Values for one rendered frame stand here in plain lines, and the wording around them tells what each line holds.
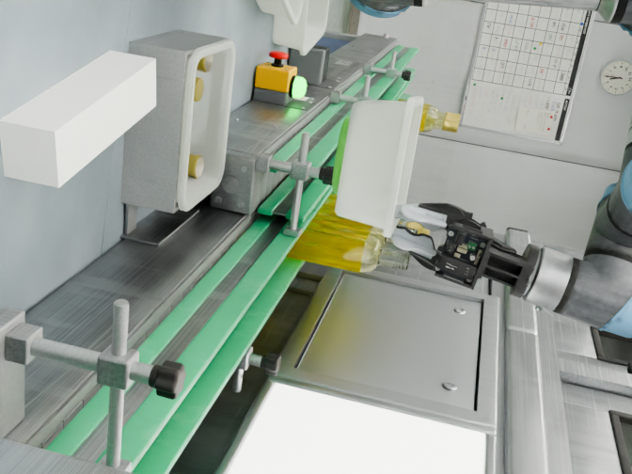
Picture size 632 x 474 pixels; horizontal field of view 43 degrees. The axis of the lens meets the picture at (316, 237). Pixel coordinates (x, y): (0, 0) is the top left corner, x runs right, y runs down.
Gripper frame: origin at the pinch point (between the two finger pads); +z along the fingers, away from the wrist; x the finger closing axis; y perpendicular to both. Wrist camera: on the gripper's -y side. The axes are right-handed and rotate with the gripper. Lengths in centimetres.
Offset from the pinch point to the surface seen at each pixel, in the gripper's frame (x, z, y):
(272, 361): 22.5, 7.5, 7.4
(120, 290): 16.1, 26.6, 18.4
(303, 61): -11, 35, -80
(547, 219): 85, -102, -633
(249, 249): 13.4, 18.1, -7.1
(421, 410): 25.7, -14.1, -2.9
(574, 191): 53, -113, -629
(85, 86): -7.4, 34.4, 24.5
